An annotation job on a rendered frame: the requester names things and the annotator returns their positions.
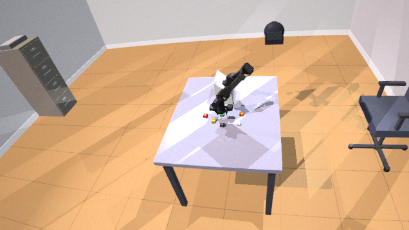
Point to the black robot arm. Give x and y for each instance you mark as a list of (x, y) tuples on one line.
[(232, 80)]

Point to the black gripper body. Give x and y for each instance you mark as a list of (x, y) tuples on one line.
[(228, 107)]

